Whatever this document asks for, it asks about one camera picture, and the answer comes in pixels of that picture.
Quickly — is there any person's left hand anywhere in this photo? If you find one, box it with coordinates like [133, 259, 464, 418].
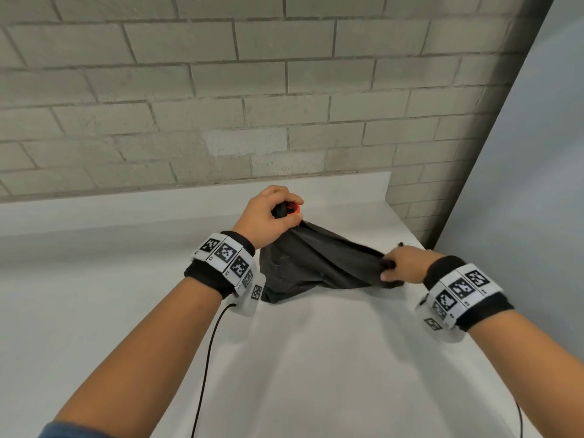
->
[231, 185, 305, 251]

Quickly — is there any person's right hand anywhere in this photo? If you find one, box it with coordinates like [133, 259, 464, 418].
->
[380, 245, 446, 285]

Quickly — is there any black fabric drawstring bag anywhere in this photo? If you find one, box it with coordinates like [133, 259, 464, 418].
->
[259, 219, 406, 305]

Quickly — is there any person's left forearm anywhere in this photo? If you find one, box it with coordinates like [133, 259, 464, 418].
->
[54, 277, 223, 438]

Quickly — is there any person's right forearm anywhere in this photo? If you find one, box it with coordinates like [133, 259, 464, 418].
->
[467, 310, 584, 438]

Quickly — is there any person's blue shirt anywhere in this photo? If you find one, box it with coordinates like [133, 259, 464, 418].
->
[36, 422, 115, 438]

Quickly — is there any left wristband with marker tiles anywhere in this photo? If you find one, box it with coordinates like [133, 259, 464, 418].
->
[184, 231, 256, 299]

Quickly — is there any wristband with marker tiles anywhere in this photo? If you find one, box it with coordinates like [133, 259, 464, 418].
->
[184, 231, 256, 299]
[422, 255, 515, 333]

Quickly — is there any right wristband with marker tiles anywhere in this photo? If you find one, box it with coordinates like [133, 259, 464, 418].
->
[422, 255, 515, 333]

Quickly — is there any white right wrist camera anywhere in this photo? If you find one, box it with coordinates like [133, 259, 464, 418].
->
[414, 294, 466, 344]

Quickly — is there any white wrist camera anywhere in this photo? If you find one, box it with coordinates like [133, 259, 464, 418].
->
[414, 294, 466, 344]
[235, 271, 267, 318]

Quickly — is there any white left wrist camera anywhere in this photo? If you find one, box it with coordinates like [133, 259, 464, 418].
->
[235, 271, 267, 318]

